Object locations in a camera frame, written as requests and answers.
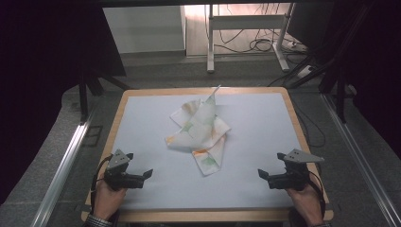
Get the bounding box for wooden-framed white work board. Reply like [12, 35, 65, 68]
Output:
[111, 92, 311, 212]

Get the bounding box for right hand-held gripper black cable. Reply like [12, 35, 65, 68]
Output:
[306, 163, 326, 219]

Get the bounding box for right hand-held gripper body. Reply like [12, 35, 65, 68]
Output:
[268, 148, 325, 191]

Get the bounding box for white power strip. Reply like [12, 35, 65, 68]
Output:
[297, 64, 317, 79]

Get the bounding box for person's left plaid sleeve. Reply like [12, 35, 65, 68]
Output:
[84, 213, 113, 227]

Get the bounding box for white metal desk frame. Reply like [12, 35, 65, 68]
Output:
[206, 3, 296, 74]

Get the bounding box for white cabinet panel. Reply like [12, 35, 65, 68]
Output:
[102, 5, 187, 55]

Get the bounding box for white leaf-print cloth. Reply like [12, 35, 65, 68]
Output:
[165, 84, 232, 177]

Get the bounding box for dark floor outlet cover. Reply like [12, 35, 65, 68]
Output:
[82, 125, 104, 148]

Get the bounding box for black floor cables bundle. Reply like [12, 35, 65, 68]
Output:
[214, 3, 296, 54]

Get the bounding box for thin black floor cable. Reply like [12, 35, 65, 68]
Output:
[294, 103, 326, 148]

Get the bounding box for person's left hand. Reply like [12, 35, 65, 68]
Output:
[94, 180, 127, 220]

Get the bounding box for person's right hand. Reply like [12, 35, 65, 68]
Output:
[287, 181, 325, 226]

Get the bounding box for aluminium floor rail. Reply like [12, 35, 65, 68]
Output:
[321, 94, 401, 227]
[30, 121, 93, 227]

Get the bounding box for black stand legs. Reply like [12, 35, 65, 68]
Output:
[268, 4, 373, 125]
[78, 70, 131, 125]

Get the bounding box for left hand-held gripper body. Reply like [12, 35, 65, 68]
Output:
[103, 148, 146, 192]

